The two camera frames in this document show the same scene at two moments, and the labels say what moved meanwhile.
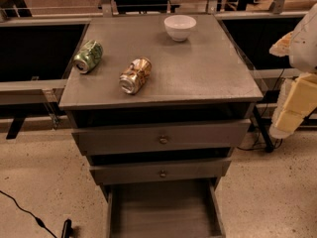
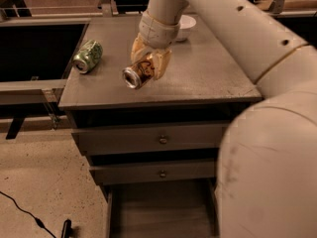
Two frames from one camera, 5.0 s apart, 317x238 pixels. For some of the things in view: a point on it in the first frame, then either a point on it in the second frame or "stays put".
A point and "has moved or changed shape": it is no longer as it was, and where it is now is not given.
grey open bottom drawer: (190, 208) stays put
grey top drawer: (154, 138) stays put
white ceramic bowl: (179, 27) stays put
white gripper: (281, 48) to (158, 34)
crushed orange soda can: (134, 76) has moved or changed shape
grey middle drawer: (160, 171) stays put
